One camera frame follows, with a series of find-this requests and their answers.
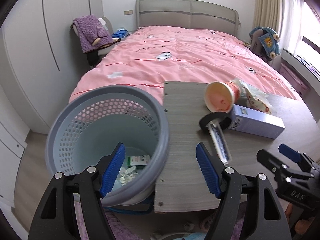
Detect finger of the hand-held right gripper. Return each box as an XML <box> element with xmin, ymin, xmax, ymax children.
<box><xmin>278</xmin><ymin>144</ymin><xmax>320</xmax><ymax>174</ymax></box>
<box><xmin>257</xmin><ymin>149</ymin><xmax>300</xmax><ymax>188</ymax></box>

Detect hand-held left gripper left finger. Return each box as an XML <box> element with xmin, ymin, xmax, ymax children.
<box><xmin>27</xmin><ymin>142</ymin><xmax>127</xmax><ymax>240</ymax></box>

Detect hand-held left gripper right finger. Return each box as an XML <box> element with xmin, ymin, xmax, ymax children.
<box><xmin>195</xmin><ymin>142</ymin><xmax>293</xmax><ymax>240</ymax></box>

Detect clear plastic stick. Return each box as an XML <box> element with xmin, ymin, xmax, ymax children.
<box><xmin>209</xmin><ymin>120</ymin><xmax>232</xmax><ymax>165</ymax></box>

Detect blue and white carton box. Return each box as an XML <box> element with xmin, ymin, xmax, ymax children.
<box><xmin>229</xmin><ymin>104</ymin><xmax>286</xmax><ymax>139</ymax></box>

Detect grey-blue perforated wastebasket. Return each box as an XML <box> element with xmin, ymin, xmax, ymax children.
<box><xmin>45</xmin><ymin>85</ymin><xmax>172</xmax><ymax>208</ymax></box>

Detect black tape ring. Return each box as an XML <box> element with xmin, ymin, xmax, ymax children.
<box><xmin>199</xmin><ymin>112</ymin><xmax>232</xmax><ymax>132</ymax></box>

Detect patterned plastic wrapper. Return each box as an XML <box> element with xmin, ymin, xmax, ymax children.
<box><xmin>235</xmin><ymin>79</ymin><xmax>272</xmax><ymax>115</ymax></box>

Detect pink paper cup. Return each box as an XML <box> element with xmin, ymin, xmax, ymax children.
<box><xmin>204</xmin><ymin>79</ymin><xmax>244</xmax><ymax>113</ymax></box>

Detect crumpled white paper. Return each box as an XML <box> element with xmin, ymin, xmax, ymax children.
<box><xmin>117</xmin><ymin>167</ymin><xmax>137</xmax><ymax>186</ymax></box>

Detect small green and white box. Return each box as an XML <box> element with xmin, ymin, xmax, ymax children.
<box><xmin>126</xmin><ymin>155</ymin><xmax>150</xmax><ymax>168</ymax></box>

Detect purple fleece cloth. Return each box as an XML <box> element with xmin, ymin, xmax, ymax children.
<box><xmin>75</xmin><ymin>202</ymin><xmax>248</xmax><ymax>240</ymax></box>

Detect pink storage box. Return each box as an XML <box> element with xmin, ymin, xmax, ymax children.
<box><xmin>280</xmin><ymin>61</ymin><xmax>310</xmax><ymax>97</ymax></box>

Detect white drawer cabinet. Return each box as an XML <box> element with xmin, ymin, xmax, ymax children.
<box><xmin>0</xmin><ymin>87</ymin><xmax>28</xmax><ymax>208</ymax></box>

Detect pink bed with headboard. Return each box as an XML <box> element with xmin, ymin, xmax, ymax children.
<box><xmin>69</xmin><ymin>26</ymin><xmax>304</xmax><ymax>105</ymax></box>

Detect blue child's jacket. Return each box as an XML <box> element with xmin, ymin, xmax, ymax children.
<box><xmin>249</xmin><ymin>26</ymin><xmax>282</xmax><ymax>60</ymax></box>

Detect grey chair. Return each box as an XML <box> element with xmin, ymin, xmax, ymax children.
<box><xmin>250</xmin><ymin>29</ymin><xmax>282</xmax><ymax>65</ymax></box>

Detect beige chair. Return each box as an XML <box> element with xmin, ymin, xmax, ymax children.
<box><xmin>71</xmin><ymin>17</ymin><xmax>123</xmax><ymax>68</ymax></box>

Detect blue bag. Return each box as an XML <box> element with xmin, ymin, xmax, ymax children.
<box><xmin>111</xmin><ymin>29</ymin><xmax>130</xmax><ymax>40</ymax></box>

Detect window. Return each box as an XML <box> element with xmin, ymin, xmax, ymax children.
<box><xmin>282</xmin><ymin>0</ymin><xmax>320</xmax><ymax>63</ymax></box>

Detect purple fleece garment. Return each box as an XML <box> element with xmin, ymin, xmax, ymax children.
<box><xmin>72</xmin><ymin>14</ymin><xmax>115</xmax><ymax>53</ymax></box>

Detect white wardrobe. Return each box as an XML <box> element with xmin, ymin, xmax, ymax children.
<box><xmin>0</xmin><ymin>0</ymin><xmax>104</xmax><ymax>135</ymax></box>

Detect beige curtain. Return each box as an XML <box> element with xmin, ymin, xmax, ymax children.
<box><xmin>255</xmin><ymin>0</ymin><xmax>285</xmax><ymax>48</ymax></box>

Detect grey padded bed headboard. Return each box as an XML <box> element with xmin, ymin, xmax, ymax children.
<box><xmin>135</xmin><ymin>0</ymin><xmax>240</xmax><ymax>37</ymax></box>

